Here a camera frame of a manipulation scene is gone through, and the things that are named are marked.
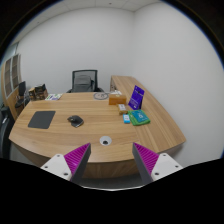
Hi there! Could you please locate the grey mesh office chair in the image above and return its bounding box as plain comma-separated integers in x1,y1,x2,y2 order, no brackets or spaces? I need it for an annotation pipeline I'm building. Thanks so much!
68,70,103,93

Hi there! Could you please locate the white desk cable grommet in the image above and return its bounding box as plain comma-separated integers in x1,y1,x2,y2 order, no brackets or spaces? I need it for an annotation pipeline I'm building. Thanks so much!
99,136,112,146

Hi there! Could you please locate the white green leaflet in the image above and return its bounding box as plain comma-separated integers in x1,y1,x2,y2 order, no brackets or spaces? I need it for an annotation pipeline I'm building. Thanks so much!
45,94,63,101

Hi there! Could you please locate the dark brown boxes stack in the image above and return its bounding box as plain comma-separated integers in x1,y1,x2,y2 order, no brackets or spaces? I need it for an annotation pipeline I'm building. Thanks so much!
28,84,48,101

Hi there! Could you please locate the dark grey mouse pad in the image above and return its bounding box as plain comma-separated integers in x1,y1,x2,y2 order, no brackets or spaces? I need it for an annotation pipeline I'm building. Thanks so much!
28,111,55,129

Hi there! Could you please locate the wooden tissue box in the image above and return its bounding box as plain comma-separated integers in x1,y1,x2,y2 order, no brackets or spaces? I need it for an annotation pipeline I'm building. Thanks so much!
109,94,126,105

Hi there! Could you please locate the black computer mouse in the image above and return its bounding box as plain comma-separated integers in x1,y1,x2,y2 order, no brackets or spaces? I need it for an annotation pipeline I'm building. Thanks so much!
67,115,84,127

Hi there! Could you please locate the small tan box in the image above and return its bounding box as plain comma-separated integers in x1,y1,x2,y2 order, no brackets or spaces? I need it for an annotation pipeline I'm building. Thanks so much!
118,104,128,115

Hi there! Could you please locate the small blue box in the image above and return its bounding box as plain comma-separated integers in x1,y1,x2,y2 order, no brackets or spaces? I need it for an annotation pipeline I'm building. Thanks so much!
123,114,130,124

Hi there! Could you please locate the black chair at left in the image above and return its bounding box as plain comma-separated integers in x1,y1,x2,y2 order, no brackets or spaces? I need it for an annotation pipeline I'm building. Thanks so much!
0,106,14,159

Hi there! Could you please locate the black side chair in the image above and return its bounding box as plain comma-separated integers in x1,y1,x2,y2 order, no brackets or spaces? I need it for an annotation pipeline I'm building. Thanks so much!
15,81,29,109

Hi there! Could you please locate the purple standing sign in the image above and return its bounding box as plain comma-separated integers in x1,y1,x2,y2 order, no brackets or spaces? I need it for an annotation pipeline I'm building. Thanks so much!
128,86,144,110

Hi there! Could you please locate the wooden bookshelf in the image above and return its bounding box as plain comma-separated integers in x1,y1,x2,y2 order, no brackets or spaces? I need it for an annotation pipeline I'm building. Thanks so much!
1,54,21,119

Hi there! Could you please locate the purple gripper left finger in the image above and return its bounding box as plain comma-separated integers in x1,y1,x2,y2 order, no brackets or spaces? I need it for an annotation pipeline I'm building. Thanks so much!
40,142,92,185

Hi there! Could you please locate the wooden office desk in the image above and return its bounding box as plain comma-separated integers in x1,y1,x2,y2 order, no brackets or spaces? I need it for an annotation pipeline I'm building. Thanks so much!
8,74,187,180

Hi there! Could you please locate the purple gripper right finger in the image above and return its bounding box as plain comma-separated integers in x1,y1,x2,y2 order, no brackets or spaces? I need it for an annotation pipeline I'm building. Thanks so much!
132,142,184,185

